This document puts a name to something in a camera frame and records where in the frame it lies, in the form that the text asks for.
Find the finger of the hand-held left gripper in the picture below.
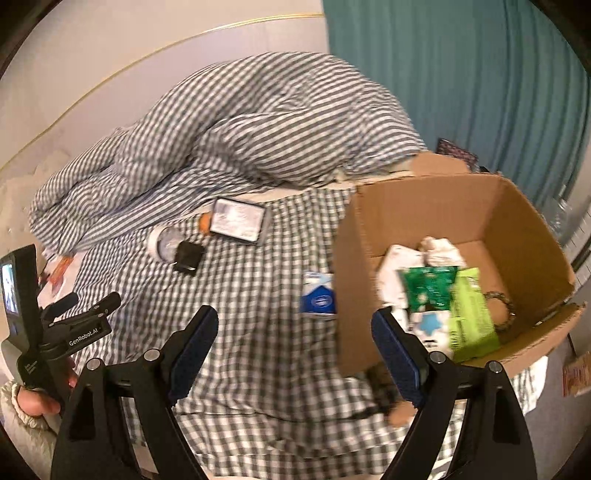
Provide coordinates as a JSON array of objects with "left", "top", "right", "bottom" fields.
[
  {"left": 81, "top": 291, "right": 122, "bottom": 320},
  {"left": 41, "top": 292, "right": 79, "bottom": 321}
]

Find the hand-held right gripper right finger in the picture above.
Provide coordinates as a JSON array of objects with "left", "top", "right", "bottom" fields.
[{"left": 370, "top": 307, "right": 539, "bottom": 480}]

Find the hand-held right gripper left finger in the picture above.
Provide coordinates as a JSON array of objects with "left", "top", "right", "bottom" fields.
[{"left": 50, "top": 305, "right": 220, "bottom": 480}]

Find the white plush toy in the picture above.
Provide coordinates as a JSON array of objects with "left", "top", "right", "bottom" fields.
[{"left": 409, "top": 310, "right": 451, "bottom": 342}]

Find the small dark green packet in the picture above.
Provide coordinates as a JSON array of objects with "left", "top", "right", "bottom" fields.
[{"left": 401, "top": 267, "right": 462, "bottom": 315}]

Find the light green wet wipes packet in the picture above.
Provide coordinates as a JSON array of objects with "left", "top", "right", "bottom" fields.
[{"left": 448, "top": 268, "right": 502, "bottom": 363}]

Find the clear jar white lid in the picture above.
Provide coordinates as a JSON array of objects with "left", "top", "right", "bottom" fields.
[{"left": 148, "top": 224, "right": 183, "bottom": 264}]

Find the blue white tissue pack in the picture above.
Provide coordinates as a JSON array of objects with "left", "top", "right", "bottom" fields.
[{"left": 300, "top": 271, "right": 337, "bottom": 320}]

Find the small black case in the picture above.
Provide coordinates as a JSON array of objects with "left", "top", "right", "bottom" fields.
[{"left": 174, "top": 240, "right": 205, "bottom": 276}]

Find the white tissue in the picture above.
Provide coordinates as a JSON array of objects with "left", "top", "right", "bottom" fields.
[{"left": 419, "top": 236, "right": 467, "bottom": 268}]

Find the green bead bracelet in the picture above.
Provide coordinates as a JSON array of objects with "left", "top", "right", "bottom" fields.
[{"left": 482, "top": 290, "right": 514, "bottom": 330}]

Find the brown cardboard box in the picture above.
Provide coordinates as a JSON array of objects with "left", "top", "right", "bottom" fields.
[{"left": 332, "top": 152, "right": 586, "bottom": 428}]

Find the black foil packet white label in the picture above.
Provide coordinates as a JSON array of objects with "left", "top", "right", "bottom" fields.
[{"left": 210, "top": 198, "right": 267, "bottom": 245}]

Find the person's left forearm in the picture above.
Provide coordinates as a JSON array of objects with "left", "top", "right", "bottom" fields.
[{"left": 0, "top": 381, "right": 63, "bottom": 480}]

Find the person's left hand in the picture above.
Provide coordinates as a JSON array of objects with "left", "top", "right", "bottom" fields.
[{"left": 11, "top": 355, "right": 79, "bottom": 418}]

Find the red orange snack packet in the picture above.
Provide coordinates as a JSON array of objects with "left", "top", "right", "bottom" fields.
[{"left": 48, "top": 256, "right": 75, "bottom": 296}]

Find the grey checked bed sheet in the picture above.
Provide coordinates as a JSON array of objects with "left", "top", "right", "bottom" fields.
[{"left": 41, "top": 182, "right": 550, "bottom": 480}]

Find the printed paper packet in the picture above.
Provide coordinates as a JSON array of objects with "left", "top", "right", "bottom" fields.
[{"left": 562, "top": 351, "right": 591, "bottom": 398}]

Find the dark patterned bag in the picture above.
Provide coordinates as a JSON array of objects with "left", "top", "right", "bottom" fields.
[{"left": 436, "top": 137, "right": 478, "bottom": 171}]

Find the grey checked duvet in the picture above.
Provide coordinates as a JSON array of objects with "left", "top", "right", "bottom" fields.
[{"left": 28, "top": 52, "right": 428, "bottom": 257}]

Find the teal curtain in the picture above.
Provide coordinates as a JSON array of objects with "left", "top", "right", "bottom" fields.
[{"left": 322, "top": 0, "right": 591, "bottom": 259}]

